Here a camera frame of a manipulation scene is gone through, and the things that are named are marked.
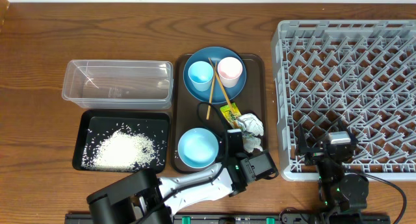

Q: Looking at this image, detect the wooden chopstick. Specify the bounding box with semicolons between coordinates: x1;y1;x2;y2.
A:
215;62;235;114
206;58;216;120

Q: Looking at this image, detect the pink cup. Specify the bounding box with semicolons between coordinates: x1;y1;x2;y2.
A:
217;57;242;88

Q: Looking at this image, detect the left wooden chopstick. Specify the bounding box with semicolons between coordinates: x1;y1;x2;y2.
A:
206;58;216;120

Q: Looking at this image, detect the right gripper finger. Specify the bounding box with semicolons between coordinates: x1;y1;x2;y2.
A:
295;125;308;155
337;120;358;143

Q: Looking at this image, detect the dark blue plate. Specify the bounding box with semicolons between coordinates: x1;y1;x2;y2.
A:
183;46;248;105

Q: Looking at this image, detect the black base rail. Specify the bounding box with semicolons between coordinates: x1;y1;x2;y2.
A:
64;212;391;224

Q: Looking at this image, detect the clear plastic bin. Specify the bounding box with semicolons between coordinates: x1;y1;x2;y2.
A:
62;60;174;110

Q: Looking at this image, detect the light blue cup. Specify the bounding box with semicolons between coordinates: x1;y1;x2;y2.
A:
188;61;214;92

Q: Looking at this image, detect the white tissue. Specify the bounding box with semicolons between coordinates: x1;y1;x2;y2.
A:
237;114;264;153

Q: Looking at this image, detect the brown serving tray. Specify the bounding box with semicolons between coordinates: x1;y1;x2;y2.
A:
170;53;268;173

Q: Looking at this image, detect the yellow green snack wrapper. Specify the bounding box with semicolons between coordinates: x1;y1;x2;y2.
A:
220;103;243;130

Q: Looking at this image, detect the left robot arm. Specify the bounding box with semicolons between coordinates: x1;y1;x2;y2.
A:
86;129;278;223

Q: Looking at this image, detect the grey dishwasher rack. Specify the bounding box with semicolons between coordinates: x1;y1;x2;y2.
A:
271;20;415;182

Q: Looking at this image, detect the pile of white rice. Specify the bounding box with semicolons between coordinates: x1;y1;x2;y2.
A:
81;123;163;171

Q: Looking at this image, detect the light blue bowl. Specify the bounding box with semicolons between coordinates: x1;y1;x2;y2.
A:
177;128;219;169

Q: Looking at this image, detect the right wooden chopstick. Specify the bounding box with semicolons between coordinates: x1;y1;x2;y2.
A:
215;62;235;114

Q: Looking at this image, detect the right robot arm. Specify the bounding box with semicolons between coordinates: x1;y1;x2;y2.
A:
296;121;369;223

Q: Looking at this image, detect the black plastic tray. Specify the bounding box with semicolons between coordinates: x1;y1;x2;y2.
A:
72;110;170;173

